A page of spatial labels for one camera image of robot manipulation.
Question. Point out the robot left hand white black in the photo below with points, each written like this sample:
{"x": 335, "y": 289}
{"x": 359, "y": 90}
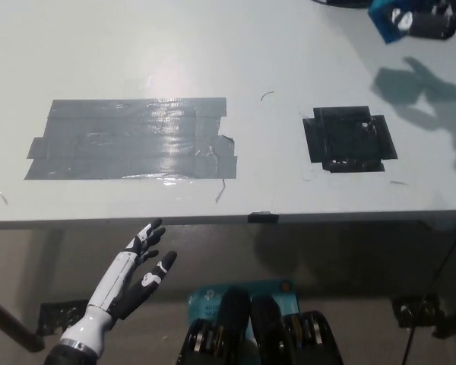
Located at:
{"x": 125, "y": 285}

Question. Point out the robot right hand white black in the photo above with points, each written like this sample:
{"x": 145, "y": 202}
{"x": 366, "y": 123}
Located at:
{"x": 429, "y": 21}

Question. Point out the teal rubik's cube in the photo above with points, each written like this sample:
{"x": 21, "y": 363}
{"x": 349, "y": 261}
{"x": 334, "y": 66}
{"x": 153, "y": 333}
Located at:
{"x": 380, "y": 23}

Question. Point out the teal printed panel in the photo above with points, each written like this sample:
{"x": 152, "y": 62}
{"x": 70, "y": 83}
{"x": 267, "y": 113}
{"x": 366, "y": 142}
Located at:
{"x": 205, "y": 300}

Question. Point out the black flat device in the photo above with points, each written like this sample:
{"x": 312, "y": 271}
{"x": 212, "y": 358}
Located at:
{"x": 342, "y": 2}

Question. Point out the black table leg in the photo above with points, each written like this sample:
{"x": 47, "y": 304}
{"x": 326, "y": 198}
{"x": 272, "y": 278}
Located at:
{"x": 11, "y": 325}

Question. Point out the black tape square patch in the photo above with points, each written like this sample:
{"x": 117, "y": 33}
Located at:
{"x": 349, "y": 138}

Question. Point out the small black tape piece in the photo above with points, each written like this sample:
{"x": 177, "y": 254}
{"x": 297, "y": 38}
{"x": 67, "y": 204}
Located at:
{"x": 263, "y": 217}

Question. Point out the grey duct tape patch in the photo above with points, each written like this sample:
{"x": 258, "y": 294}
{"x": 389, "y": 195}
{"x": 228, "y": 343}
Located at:
{"x": 129, "y": 138}

